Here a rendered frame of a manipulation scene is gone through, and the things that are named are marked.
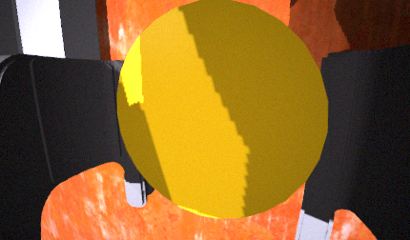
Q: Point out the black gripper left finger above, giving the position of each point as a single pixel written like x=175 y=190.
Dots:
x=58 y=118

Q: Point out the white rectangular tray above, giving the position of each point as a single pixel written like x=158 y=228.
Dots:
x=32 y=27

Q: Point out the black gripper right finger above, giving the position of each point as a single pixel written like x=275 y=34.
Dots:
x=365 y=163

